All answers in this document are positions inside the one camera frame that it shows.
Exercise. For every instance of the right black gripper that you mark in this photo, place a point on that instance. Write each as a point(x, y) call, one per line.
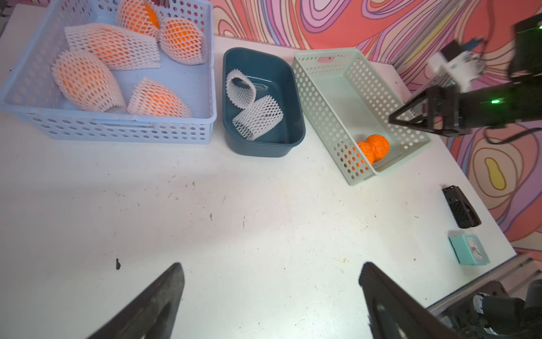
point(450, 112)

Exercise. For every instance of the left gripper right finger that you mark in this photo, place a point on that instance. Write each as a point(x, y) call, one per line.
point(395, 314)

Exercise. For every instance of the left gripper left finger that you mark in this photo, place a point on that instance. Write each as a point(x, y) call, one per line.
point(152, 314)

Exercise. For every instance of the white foam net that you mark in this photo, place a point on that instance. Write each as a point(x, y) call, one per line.
point(240, 90)
point(258, 119)

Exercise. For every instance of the mint green perforated basket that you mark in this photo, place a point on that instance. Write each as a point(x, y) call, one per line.
point(346, 100)

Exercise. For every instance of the small mint alarm clock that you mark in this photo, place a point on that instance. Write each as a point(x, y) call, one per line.
point(469, 250)

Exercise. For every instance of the black stapler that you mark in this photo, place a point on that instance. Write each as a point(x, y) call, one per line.
point(462, 210)

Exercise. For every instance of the dark teal plastic tray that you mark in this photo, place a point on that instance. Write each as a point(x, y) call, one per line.
point(270, 75)

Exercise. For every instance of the long netted orange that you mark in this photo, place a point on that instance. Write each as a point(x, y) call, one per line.
point(118, 48)

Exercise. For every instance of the netted orange top exposed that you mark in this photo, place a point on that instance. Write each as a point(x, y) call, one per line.
point(138, 16)

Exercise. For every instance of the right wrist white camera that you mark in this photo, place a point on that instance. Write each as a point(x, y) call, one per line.
point(459, 62)

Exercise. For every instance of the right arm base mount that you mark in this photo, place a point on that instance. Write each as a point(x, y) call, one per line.
point(483, 315)

